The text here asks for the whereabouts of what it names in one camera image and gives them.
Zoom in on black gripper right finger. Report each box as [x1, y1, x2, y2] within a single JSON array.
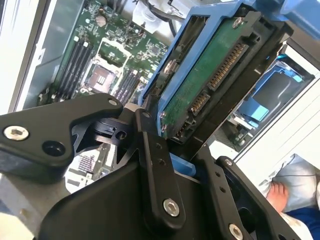
[[192, 143, 310, 240]]

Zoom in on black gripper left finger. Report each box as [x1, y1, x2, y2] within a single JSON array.
[[0, 92, 187, 226]]

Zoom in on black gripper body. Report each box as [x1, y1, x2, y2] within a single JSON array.
[[38, 118, 251, 240]]

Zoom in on hard disk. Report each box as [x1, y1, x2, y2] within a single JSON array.
[[139, 0, 320, 180]]

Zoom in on person's bare hand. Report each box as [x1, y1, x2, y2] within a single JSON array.
[[266, 181, 291, 211]]

